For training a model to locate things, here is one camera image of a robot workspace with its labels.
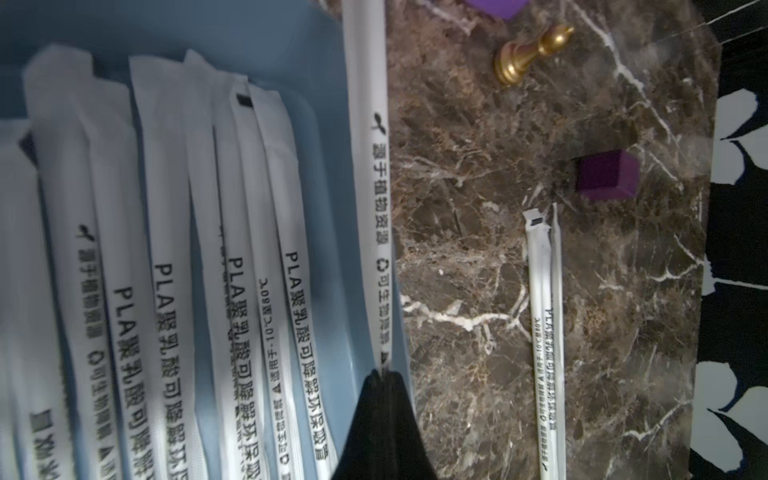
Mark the right pile white straw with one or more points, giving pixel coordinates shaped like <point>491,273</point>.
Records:
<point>547,347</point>

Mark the blue storage box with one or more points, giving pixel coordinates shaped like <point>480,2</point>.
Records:
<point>249,400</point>

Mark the small purple cube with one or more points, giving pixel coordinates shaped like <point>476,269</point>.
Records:
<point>612,175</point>

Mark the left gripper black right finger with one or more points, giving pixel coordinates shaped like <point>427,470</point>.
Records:
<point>405,456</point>

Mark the small brass weight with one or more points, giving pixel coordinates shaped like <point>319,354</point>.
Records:
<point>512,60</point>

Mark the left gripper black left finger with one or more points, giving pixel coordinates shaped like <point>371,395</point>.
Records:
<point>361,456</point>

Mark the purple metronome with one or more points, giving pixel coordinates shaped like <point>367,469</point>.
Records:
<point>502,9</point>

